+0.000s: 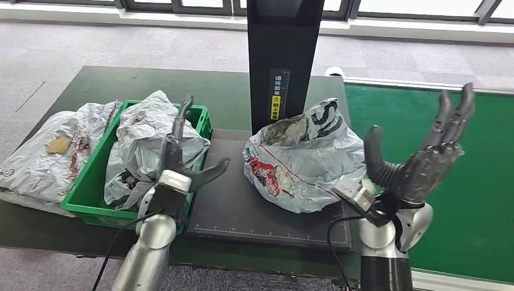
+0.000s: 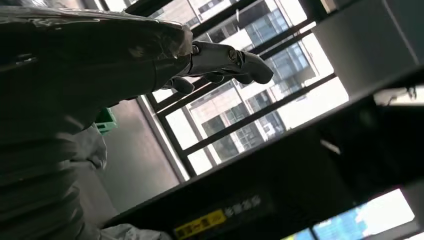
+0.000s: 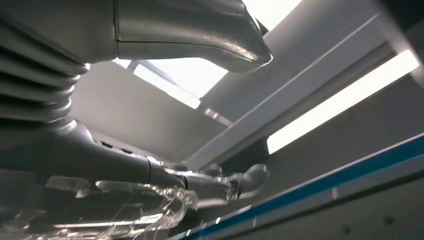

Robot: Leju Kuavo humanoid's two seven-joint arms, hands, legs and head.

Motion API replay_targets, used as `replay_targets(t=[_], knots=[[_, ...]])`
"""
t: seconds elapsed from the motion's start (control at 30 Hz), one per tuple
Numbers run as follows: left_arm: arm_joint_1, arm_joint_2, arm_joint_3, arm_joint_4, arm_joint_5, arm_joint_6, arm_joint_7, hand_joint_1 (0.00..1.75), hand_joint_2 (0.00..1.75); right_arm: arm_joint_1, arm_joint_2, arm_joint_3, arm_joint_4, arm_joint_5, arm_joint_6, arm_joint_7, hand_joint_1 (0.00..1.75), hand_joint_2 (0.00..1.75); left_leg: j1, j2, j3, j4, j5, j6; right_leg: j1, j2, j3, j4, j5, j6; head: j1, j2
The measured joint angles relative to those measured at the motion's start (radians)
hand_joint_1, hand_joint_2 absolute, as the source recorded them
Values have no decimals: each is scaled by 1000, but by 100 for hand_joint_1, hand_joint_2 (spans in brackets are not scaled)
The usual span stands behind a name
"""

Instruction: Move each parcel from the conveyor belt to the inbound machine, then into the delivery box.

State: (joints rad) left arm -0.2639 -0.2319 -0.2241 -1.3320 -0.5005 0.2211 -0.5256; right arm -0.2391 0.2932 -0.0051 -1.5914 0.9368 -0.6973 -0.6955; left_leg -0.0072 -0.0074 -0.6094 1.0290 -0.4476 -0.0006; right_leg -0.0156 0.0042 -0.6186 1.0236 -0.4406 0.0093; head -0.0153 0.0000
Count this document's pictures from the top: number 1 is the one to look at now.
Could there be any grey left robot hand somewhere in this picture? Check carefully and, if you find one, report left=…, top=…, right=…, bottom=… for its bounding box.
left=159, top=95, right=232, bottom=195

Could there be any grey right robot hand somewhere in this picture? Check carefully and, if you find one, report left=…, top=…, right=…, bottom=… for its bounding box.
left=363, top=83, right=476, bottom=206

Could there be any plain grey parcel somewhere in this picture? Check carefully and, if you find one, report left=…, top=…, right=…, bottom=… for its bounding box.
left=114, top=90, right=211, bottom=184

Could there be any grey parcel with red print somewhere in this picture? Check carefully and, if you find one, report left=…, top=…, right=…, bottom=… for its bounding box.
left=103, top=142, right=161, bottom=210

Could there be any grey parcel with black letters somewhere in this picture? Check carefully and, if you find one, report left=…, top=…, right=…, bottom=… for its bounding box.
left=242, top=97, right=368, bottom=215

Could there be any green conveyor belt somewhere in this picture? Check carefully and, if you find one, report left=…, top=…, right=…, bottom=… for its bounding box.
left=344, top=75, right=514, bottom=291

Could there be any black and yellow machine sticker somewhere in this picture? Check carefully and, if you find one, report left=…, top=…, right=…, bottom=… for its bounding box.
left=268, top=69, right=292, bottom=121

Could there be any grey parcel with brown patch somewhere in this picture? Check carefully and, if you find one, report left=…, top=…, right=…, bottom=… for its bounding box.
left=0, top=100, right=122, bottom=218

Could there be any black inbound scanning machine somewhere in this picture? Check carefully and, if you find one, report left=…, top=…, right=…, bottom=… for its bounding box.
left=185, top=0, right=354, bottom=253

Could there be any dark green table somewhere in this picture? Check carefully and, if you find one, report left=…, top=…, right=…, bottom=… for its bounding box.
left=0, top=65, right=378, bottom=282

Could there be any green plastic crate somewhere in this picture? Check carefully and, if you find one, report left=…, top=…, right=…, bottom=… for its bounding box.
left=60, top=100, right=213, bottom=236

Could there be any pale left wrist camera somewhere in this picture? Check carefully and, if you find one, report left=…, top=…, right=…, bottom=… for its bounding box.
left=149, top=169, right=193, bottom=219

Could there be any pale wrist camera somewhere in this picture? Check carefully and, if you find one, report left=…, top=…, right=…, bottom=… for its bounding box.
left=149, top=169, right=193, bottom=219
left=332, top=178, right=392, bottom=229

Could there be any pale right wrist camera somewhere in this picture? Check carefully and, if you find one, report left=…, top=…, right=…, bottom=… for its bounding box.
left=332, top=178, right=392, bottom=229

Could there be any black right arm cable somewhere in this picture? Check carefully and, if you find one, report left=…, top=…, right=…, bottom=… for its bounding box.
left=326, top=215, right=366, bottom=291

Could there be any dark window frame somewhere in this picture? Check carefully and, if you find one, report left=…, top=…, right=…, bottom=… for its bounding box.
left=0, top=0, right=514, bottom=25

